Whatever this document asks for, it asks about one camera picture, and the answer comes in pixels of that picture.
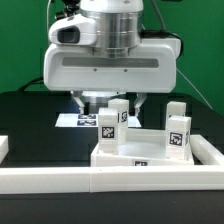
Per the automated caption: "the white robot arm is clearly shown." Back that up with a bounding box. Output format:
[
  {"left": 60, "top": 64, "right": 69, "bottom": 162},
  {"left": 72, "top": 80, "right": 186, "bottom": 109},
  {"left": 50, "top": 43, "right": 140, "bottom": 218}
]
[{"left": 44, "top": 0, "right": 182, "bottom": 112}]

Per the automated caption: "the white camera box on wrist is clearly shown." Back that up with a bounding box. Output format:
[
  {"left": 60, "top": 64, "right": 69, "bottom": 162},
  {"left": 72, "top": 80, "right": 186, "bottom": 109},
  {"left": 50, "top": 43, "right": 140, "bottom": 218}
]
[{"left": 48, "top": 14, "right": 97, "bottom": 46}]

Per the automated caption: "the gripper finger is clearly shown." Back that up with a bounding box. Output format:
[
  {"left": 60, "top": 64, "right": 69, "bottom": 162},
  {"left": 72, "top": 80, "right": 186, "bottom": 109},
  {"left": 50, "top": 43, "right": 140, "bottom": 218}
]
[
  {"left": 71, "top": 91, "right": 88, "bottom": 115},
  {"left": 134, "top": 93, "right": 147, "bottom": 116}
]

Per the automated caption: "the white fiducial marker sheet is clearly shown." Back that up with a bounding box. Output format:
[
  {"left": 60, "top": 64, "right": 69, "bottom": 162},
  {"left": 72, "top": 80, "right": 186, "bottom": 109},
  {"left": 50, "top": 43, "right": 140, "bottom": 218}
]
[{"left": 55, "top": 113, "right": 141, "bottom": 128}]

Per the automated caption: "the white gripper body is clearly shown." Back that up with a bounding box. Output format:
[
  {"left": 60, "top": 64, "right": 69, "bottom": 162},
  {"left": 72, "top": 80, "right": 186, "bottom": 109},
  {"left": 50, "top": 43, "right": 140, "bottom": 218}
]
[{"left": 44, "top": 38, "right": 177, "bottom": 93}]

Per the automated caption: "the black cable bundle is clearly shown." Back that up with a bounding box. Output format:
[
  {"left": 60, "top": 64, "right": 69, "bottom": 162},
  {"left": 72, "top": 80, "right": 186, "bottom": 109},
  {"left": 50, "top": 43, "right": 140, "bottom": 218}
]
[{"left": 18, "top": 77, "right": 46, "bottom": 93}]

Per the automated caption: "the white U-shaped workspace fence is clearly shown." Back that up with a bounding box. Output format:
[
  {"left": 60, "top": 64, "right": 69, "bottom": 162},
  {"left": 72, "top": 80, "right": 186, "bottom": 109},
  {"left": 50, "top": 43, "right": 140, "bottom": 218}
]
[{"left": 0, "top": 135, "right": 224, "bottom": 195}]

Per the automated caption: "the white square table top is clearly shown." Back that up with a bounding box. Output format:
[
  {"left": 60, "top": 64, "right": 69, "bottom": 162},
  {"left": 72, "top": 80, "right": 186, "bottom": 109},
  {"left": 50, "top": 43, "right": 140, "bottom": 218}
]
[{"left": 91, "top": 128, "right": 194, "bottom": 167}]

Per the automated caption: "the grey thin cable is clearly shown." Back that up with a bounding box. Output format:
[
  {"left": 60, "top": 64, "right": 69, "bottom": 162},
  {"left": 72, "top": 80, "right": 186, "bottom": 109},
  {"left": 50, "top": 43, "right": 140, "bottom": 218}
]
[{"left": 46, "top": 0, "right": 56, "bottom": 34}]

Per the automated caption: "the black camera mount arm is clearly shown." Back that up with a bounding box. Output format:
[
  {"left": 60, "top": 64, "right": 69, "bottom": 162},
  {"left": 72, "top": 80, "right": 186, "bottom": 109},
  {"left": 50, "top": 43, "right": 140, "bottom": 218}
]
[{"left": 55, "top": 0, "right": 81, "bottom": 20}]

